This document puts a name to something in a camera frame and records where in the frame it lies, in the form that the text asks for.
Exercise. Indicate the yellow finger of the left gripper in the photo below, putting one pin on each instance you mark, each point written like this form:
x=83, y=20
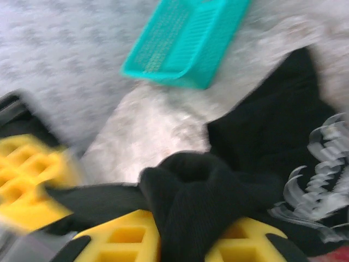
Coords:
x=21, y=177

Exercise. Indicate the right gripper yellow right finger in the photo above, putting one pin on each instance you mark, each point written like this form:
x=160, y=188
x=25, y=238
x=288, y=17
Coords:
x=240, y=245

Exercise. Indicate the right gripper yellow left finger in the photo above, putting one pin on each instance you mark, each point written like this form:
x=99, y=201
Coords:
x=120, y=240

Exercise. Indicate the black t-shirt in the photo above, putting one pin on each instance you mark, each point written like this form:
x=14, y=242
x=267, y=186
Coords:
x=272, y=122

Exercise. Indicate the teal plastic basket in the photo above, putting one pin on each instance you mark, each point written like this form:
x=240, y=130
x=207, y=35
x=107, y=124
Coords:
x=191, y=41

